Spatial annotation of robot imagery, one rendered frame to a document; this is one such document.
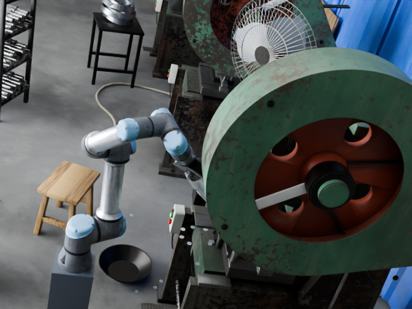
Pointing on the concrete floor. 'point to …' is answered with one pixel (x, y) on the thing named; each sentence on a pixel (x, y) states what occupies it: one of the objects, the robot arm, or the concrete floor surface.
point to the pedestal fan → (270, 38)
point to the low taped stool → (66, 192)
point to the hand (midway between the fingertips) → (200, 176)
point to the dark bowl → (125, 263)
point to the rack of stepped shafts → (15, 49)
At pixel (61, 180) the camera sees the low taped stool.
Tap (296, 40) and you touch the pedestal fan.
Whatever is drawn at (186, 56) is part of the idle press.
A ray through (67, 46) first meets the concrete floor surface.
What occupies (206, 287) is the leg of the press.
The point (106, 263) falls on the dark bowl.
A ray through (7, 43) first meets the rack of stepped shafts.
